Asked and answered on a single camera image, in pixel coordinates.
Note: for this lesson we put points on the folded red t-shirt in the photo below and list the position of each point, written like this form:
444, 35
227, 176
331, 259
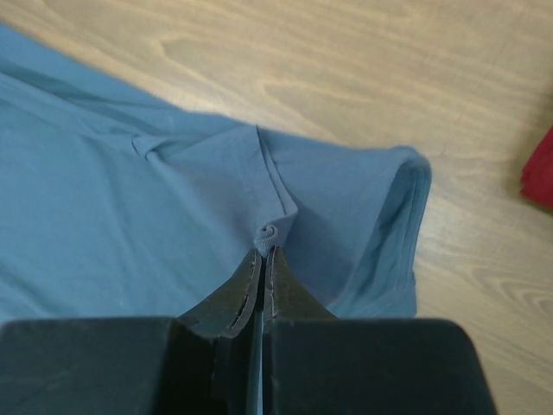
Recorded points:
537, 174

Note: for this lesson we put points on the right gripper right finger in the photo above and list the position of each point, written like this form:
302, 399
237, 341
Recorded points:
316, 363

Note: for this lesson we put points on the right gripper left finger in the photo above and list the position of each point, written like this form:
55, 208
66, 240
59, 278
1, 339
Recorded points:
203, 362

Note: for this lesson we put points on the blue-grey t-shirt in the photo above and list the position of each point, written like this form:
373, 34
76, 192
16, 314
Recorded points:
115, 203

